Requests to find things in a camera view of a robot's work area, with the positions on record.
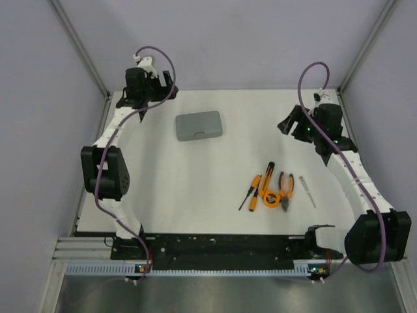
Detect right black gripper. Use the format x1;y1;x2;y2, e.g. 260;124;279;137
277;106;323;143

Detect grey plastic tool case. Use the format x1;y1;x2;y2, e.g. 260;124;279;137
175;111;223;142

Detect orange black screwdriver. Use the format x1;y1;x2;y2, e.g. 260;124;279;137
248;187;259;212
238;175;262;211

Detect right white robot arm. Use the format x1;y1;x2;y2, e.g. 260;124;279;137
278;90;412;265

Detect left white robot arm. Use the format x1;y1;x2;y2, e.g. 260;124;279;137
80;56;179;259

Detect clear voltage tester pen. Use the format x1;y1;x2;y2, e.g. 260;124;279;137
299;176;316;208

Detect orange black utility knife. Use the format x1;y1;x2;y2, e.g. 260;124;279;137
258;162;275;198

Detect orange tape measure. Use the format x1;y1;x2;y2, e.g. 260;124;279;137
263;190;281;208

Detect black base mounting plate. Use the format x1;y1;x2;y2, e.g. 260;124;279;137
109;233;346;270

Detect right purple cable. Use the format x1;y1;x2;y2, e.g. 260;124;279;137
298;62;388;284

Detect purple cable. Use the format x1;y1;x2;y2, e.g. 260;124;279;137
298;62;388;284
93;46;177;285

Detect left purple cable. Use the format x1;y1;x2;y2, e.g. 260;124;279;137
93;46;177;285

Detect orange handled pliers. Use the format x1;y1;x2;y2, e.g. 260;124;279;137
278;171;295;212

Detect right aluminium corner post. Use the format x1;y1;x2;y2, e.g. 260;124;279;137
337;0;399;96

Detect aluminium corner post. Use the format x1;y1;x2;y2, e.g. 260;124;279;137
337;0;399;96
47;0;111;98

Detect left aluminium corner post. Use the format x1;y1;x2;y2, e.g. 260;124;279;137
47;0;111;98

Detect grey slotted cable duct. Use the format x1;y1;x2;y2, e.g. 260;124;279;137
65;262;328;277

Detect aluminium front frame rail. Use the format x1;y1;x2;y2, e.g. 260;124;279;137
52;237;113;261

